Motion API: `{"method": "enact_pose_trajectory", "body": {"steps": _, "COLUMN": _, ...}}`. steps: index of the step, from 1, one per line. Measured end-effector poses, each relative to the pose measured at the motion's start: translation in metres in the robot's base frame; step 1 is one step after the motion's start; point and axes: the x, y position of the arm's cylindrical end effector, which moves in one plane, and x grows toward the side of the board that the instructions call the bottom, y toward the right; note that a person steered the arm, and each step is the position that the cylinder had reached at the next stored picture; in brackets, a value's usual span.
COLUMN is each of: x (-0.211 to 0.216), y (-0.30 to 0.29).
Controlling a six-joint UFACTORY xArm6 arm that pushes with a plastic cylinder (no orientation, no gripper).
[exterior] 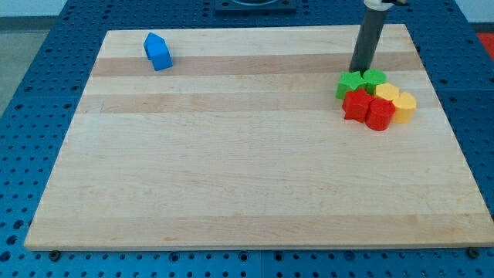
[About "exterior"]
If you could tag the blue cube block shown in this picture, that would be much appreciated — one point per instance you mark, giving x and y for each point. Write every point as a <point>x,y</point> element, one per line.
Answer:
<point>159,56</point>

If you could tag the green circle block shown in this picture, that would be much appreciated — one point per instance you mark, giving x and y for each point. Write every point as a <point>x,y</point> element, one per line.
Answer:
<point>373,78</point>

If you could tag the wooden board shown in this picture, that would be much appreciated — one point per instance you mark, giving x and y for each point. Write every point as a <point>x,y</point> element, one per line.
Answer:
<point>242,144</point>

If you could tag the red star block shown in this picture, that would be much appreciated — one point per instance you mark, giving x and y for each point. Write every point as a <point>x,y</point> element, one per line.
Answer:
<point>356,105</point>

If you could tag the green star block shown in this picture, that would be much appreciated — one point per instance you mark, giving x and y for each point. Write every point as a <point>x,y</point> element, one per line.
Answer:
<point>349,81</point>

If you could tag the blue pentagon block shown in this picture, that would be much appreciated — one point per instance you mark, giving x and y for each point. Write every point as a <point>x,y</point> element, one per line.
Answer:
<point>151,39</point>

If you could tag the red cylinder block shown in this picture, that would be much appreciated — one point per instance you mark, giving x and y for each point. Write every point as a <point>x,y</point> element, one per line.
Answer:
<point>379,114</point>

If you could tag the yellow hexagon block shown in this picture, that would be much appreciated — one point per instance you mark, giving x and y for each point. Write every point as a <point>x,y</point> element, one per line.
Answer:
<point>387,91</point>

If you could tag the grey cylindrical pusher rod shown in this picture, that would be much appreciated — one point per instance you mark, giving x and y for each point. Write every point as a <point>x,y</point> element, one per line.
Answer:
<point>367,40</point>

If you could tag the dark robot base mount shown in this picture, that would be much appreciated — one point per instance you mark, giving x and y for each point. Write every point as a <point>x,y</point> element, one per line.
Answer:
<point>256,6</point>

